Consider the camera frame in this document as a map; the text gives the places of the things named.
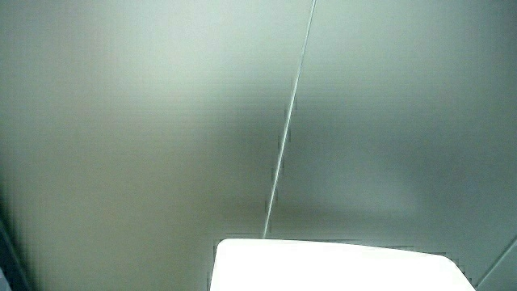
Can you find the white rounded panel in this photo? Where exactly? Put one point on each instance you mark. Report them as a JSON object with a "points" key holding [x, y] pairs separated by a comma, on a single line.
{"points": [[331, 266]]}

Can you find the dark frame post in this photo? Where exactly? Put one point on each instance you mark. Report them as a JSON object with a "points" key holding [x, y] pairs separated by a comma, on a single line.
{"points": [[11, 266]]}

